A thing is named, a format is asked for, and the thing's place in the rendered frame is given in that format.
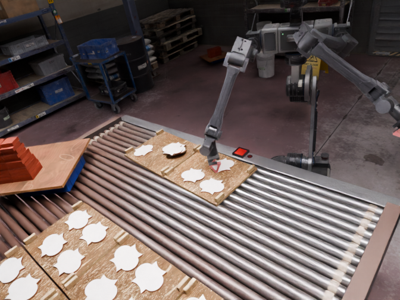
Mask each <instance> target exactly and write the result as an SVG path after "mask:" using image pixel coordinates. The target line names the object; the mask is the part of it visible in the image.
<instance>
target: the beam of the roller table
mask: <svg viewBox="0 0 400 300"><path fill-rule="evenodd" d="M121 119H122V121H123V122H126V123H128V124H131V125H134V126H137V127H140V128H143V129H146V130H149V131H152V132H155V133H156V132H157V131H159V130H160V129H163V131H165V132H168V133H170V134H172V135H175V136H177V137H180V138H182V139H184V140H187V141H190V142H192V143H194V144H197V145H198V144H200V145H202V144H203V142H204V139H203V138H201V137H197V136H194V135H190V134H187V133H183V132H180V131H178V130H174V129H171V128H168V127H164V126H160V125H158V124H154V123H151V122H148V121H145V120H141V119H138V118H135V117H131V116H129V115H124V116H123V117H122V118H121ZM216 147H217V150H218V153H221V154H223V155H226V156H228V157H231V158H234V159H236V160H239V161H241V162H244V163H247V164H250V165H253V164H254V165H255V166H256V167H259V168H263V169H265V170H268V171H272V172H274V173H277V174H281V175H283V176H286V177H290V178H292V179H295V180H299V181H301V182H304V183H308V184H310V185H313V186H316V187H319V188H322V189H325V190H329V191H331V192H334V193H338V194H340V195H343V196H347V197H349V198H352V199H356V200H358V201H361V202H365V203H367V204H373V205H376V206H378V207H379V208H383V209H384V207H385V205H386V203H387V202H390V203H392V204H395V205H399V206H400V199H399V198H396V197H392V196H389V195H385V194H383V193H379V192H376V191H373V190H370V189H366V188H363V187H360V186H356V185H353V184H350V183H347V182H343V181H340V180H337V179H333V178H331V177H327V176H324V175H321V174H317V173H314V172H311V171H308V170H304V169H301V168H298V167H294V166H292V165H288V164H285V163H282V162H278V161H275V160H271V159H269V158H265V157H262V156H259V155H255V154H252V153H248V154H247V155H246V156H244V157H243V158H239V157H236V156H234V155H232V152H234V151H235V150H236V148H232V147H230V146H226V145H223V144H220V143H217V142H216ZM248 155H252V158H248V157H247V156H248Z"/></svg>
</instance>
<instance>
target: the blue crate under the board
mask: <svg viewBox="0 0 400 300"><path fill-rule="evenodd" d="M85 163H86V161H85V159H84V158H83V155H82V157H81V158H80V160H79V162H78V163H77V165H76V167H75V169H74V170H73V172H72V174H71V176H70V177H69V179H68V180H67V183H66V184H65V186H64V187H63V188H59V189H50V190H40V191H35V192H26V193H22V195H23V196H24V197H28V196H38V195H47V194H52V193H61V192H69V191H71V188H72V187H73V185H74V183H75V181H76V179H77V178H78V176H79V174H80V172H81V170H82V168H83V166H84V165H85Z"/></svg>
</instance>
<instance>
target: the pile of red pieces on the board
mask: <svg viewBox="0 0 400 300"><path fill-rule="evenodd" d="M41 169H42V165H41V163H40V162H39V160H38V159H36V157H35V156H34V154H31V152H29V149H28V148H25V146H24V143H20V141H19V138H18V137H10V138H5V139H0V184H6V183H14V182H23V181H28V180H34V178H35V177H36V176H37V175H38V173H39V172H40V170H41Z"/></svg>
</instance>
